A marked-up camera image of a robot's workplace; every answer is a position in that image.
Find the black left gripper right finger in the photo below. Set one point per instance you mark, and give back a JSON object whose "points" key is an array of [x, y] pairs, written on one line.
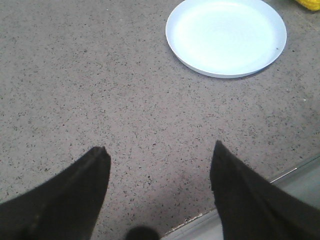
{"points": [[251, 208]]}

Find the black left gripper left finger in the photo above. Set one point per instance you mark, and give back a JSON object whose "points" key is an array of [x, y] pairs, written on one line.
{"points": [[66, 207]]}

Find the white round plate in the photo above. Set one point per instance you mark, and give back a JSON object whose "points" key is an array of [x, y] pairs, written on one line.
{"points": [[226, 38]]}

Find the yellow corn cob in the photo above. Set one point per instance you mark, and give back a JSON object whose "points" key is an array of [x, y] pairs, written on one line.
{"points": [[312, 5]]}

